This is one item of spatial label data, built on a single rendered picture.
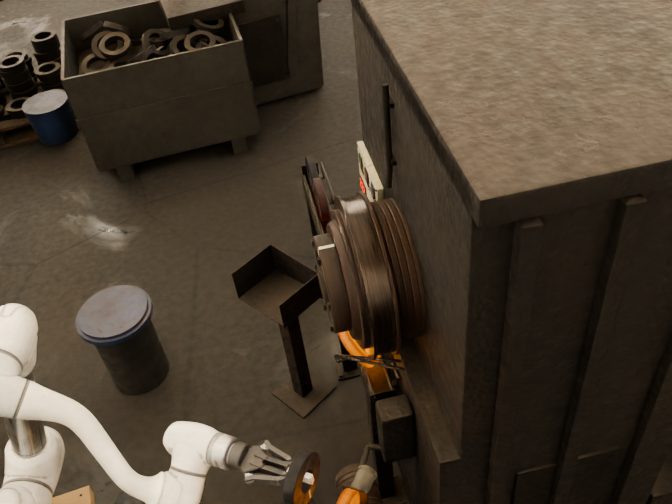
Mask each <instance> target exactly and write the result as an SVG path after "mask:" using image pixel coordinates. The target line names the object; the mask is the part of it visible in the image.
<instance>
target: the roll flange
mask: <svg viewBox="0 0 672 504"><path fill-rule="evenodd" d="M358 195H359V196H361V197H362V198H363V200H364V201H365V203H366V205H367V207H368V210H369V212H370V215H371V217H372V220H373V223H374V226H375V229H376V232H377V235H378V239H379V242H380V246H381V250H382V253H383V257H384V261H385V265H386V270H387V274H388V279H389V284H390V289H391V294H392V300H393V306H394V313H395V321H396V333H397V344H396V349H395V351H394V352H391V353H392V354H393V355H398V354H399V353H400V350H401V341H402V340H405V339H411V338H415V337H418V336H423V335H424V333H425V330H426V305H425V296H424V289H423V283H422V277H421V272H420V267H419V263H418V259H417V255H416V251H415V247H414V243H413V240H412V237H411V234H410V231H409V228H408V225H407V222H406V220H405V217H404V215H403V212H402V210H401V208H400V206H399V205H398V203H397V202H396V200H395V199H393V198H388V199H382V200H378V201H375V202H374V201H373V202H370V201H369V199H368V197H367V195H366V194H365V193H364V192H363V191H360V192H357V194H356V196H358Z"/></svg>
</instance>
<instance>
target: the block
mask: <svg viewBox="0 0 672 504"><path fill-rule="evenodd" d="M375 408H376V418H377V428H378V438H379V444H380V445H381V453H382V456H383V459H384V461H385V462H386V463H391V462H395V461H399V460H403V459H407V458H411V457H413V456H415V437H414V413H413V409H412V407H411V404H410V401H409V398H408V397H407V395H405V394H403V395H399V396H394V397H390V398H386V399H382V400H378V401H376V403H375Z"/></svg>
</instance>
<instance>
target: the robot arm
mask: <svg viewBox="0 0 672 504"><path fill-rule="evenodd" d="M37 332H38V324H37V320H36V317H35V314H34V313H33V312H32V311H31V310H30V309H29V308H27V307H26V306H24V305H21V304H16V303H10V304H6V305H3V306H0V417H4V419H5V423H6V427H7V431H8V434H9V438H10V439H9V441H8V442H7V444H6V447H5V471H4V473H5V477H4V481H3V485H2V488H1V489H0V504H52V496H53V493H54V491H55V488H56V486H57V483H58V480H59V476H60V473H61V469H62V465H63V460H64V454H65V447H64V443H63V439H62V437H61V435H60V434H59V433H58V432H57V431H56V430H55V429H53V428H50V427H47V426H44V424H43V421H52V422H57V423H61V424H63V425H65V426H67V427H68V428H70V429H71V430H72V431H73V432H75V433H76V435H77V436H78V437H79V438H80V439H81V440H82V442H83V443H84V444H85V446H86V447H87V448H88V449H89V451H90V452H91V453H92V455H93V456H94V457H95V458H96V460H97V461H98V462H99V464H100V465H101V466H102V467H103V469H104V470H105V471H106V473H107V474H108V475H109V476H110V478H111V479H112V480H113V481H114V482H115V484H116V485H117V486H118V487H119V488H121V489H122V490H123V491H124V492H126V493H127V494H129V495H131V496H133V497H135V498H137V499H139V500H142V501H144V502H145V503H146V504H199V503H200V500H201V497H202V494H203V490H204V483H205V479H206V475H207V472H208V470H209V468H210V466H215V467H218V468H221V469H224V470H229V469H233V470H236V471H239V472H242V473H243V474H244V475H245V478H244V479H245V482H246V484H247V485H251V484H267V485H282V484H283V482H284V481H285V478H286V474H287V473H286V472H285V471H282V470H286V471H288V469H289V467H290V464H291V462H292V458H291V457H290V456H289V455H287V454H285V453H284V452H282V451H280V450H279V449H277V448H276V447H274V446H272V445H271V444H270V442H269V441H268V440H265V441H264V444H263V445H261V446H252V445H250V444H247V443H244V442H241V441H239V439H238V438H236V437H233V436H230V435H227V434H225V433H221V432H218V431H217V430H215V429H214V428H212V427H210V426H207V425H204V424H201V423H196V422H186V421H177V422H174V423H172V424H171V425H170V426H169V427H168V428H167V430H166V432H165V434H164V437H163V444H164V446H165V448H166V450H167V451H168V452H169V453H170V454H171V455H172V461H171V466H170V469H169V471H166V472H160V473H158V474H157V475H155V476H152V477H146V476H142V475H139V474H138V473H136V472H135V471H134V470H133V469H132V468H131V467H130V466H129V464H128V463H127V462H126V460H125V459H124V457H123V456H122V455H121V453H120V452H119V450H118V449H117V447H116V446H115V444H114V443H113V442H112V440H111V439H110V437H109V436H108V434H107V433H106V432H105V430H104V429H103V427H102V426H101V424H100V423H99V422H98V420H97V419H96V418H95V417H94V416H93V414H92V413H91V412H90V411H89V410H87V409H86V408H85V407H84V406H82V405H81V404H79V403H78V402H76V401H74V400H73V399H71V398H68V397H66V396H64V395H62V394H59V393H57V392H54V391H52V390H50V389H47V388H45V387H43V386H41V385H39V384H37V383H35V380H34V375H33V371H32V370H33V368H34V366H35V364H36V355H37V339H38V336H37ZM263 450H265V451H267V452H268V451H269V452H270V453H271V454H273V455H274V456H276V457H277V458H279V459H281V460H278V459H275V458H272V457H269V456H268V455H265V453H264V452H263ZM268 465H270V466H273V467H276V468H279V469H282V470H279V469H276V468H273V467H270V466H268ZM258 472H259V473H262V474H268V475H271V476H266V475H252V474H254V473H258Z"/></svg>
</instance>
